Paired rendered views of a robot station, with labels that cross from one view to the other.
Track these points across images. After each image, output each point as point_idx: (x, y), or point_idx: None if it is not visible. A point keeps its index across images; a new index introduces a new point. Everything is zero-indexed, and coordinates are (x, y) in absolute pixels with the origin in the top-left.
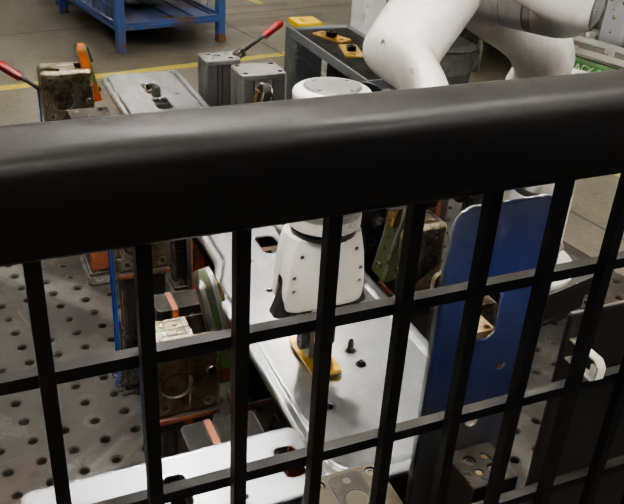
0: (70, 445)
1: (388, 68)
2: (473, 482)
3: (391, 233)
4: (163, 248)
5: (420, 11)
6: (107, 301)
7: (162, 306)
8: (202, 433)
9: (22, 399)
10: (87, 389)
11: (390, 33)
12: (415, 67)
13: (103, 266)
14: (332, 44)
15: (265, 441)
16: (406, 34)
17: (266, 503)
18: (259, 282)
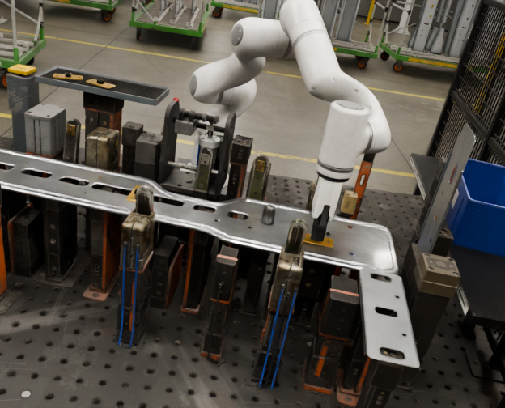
0: (163, 389)
1: (334, 91)
2: (451, 237)
3: (260, 175)
4: (152, 240)
5: (335, 61)
6: (31, 315)
7: (230, 261)
8: (339, 294)
9: (95, 396)
10: (117, 362)
11: (336, 74)
12: (358, 87)
13: None
14: (80, 82)
15: (365, 278)
16: (342, 73)
17: (403, 293)
18: (240, 227)
